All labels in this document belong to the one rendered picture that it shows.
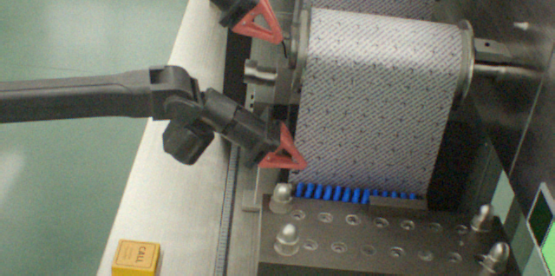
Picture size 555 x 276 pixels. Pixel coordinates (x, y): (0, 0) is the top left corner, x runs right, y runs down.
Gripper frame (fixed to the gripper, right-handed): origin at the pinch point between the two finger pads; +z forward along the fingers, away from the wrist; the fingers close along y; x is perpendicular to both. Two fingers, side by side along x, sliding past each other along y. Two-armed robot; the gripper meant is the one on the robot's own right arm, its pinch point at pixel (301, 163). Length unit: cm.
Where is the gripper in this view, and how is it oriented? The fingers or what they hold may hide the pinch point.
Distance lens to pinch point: 113.7
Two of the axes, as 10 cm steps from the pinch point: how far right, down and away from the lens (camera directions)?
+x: 5.8, -6.9, -4.3
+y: -0.2, 5.2, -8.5
